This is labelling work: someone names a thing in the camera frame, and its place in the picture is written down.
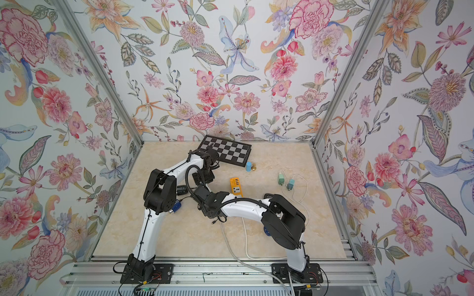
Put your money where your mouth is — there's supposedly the light green USB charger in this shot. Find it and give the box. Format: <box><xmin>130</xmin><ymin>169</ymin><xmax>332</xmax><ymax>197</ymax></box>
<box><xmin>278</xmin><ymin>173</ymin><xmax>285</xmax><ymax>186</ymax></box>

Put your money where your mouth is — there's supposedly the thin white USB cable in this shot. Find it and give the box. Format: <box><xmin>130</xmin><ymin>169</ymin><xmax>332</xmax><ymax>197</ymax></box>
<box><xmin>284</xmin><ymin>172</ymin><xmax>311</xmax><ymax>230</ymax></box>

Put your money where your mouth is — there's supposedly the teal USB charger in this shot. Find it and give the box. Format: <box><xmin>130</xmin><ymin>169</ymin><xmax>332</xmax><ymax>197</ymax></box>
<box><xmin>286</xmin><ymin>178</ymin><xmax>295</xmax><ymax>191</ymax></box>

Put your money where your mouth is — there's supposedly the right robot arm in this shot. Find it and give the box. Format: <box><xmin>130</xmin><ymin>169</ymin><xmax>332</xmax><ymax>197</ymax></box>
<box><xmin>190</xmin><ymin>185</ymin><xmax>309</xmax><ymax>281</ymax></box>

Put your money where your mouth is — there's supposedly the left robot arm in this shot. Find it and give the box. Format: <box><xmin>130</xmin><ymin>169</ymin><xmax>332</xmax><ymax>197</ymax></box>
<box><xmin>120</xmin><ymin>148</ymin><xmax>218</xmax><ymax>284</ymax></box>

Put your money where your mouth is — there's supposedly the black electric shaver left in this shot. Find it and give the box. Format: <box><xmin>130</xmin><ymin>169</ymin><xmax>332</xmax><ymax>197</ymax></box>
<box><xmin>177</xmin><ymin>185</ymin><xmax>189</xmax><ymax>196</ymax></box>

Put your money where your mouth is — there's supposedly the orange power strip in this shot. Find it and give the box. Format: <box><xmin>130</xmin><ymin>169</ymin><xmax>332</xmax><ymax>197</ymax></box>
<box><xmin>230</xmin><ymin>177</ymin><xmax>243</xmax><ymax>197</ymax></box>

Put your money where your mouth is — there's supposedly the black white chessboard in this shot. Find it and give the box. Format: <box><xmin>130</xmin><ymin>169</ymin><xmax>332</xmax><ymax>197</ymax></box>
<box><xmin>198</xmin><ymin>136</ymin><xmax>252</xmax><ymax>167</ymax></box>

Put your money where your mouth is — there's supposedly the grey power strip cord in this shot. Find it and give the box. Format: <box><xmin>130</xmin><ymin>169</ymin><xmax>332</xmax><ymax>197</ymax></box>
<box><xmin>220</xmin><ymin>221</ymin><xmax>293</xmax><ymax>296</ymax></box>

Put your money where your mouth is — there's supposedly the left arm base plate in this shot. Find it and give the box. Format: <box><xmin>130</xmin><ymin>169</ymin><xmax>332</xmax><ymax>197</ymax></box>
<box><xmin>120</xmin><ymin>263</ymin><xmax>174</xmax><ymax>284</ymax></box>

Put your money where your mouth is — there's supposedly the white power strip cord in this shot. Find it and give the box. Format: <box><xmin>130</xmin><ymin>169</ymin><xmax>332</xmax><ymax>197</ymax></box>
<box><xmin>241</xmin><ymin>217</ymin><xmax>297</xmax><ymax>296</ymax></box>

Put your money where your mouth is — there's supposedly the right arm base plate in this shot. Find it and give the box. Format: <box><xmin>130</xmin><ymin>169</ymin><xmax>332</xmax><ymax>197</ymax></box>
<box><xmin>271</xmin><ymin>263</ymin><xmax>325</xmax><ymax>284</ymax></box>

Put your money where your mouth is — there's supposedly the left aluminium corner post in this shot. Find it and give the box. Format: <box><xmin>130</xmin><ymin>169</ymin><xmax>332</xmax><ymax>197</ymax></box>
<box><xmin>52</xmin><ymin>0</ymin><xmax>144</xmax><ymax>149</ymax></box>

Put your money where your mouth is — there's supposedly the aluminium corner post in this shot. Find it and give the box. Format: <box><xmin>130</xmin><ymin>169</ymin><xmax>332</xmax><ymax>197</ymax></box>
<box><xmin>52</xmin><ymin>0</ymin><xmax>144</xmax><ymax>149</ymax></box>
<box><xmin>312</xmin><ymin>0</ymin><xmax>390</xmax><ymax>148</ymax></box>

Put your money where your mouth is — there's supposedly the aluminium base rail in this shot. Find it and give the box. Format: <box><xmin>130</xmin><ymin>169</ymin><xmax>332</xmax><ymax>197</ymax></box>
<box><xmin>60</xmin><ymin>260</ymin><xmax>382</xmax><ymax>296</ymax></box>

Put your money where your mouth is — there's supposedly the right aluminium corner post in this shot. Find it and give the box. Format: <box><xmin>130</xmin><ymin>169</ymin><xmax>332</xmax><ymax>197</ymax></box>
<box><xmin>312</xmin><ymin>0</ymin><xmax>390</xmax><ymax>148</ymax></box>

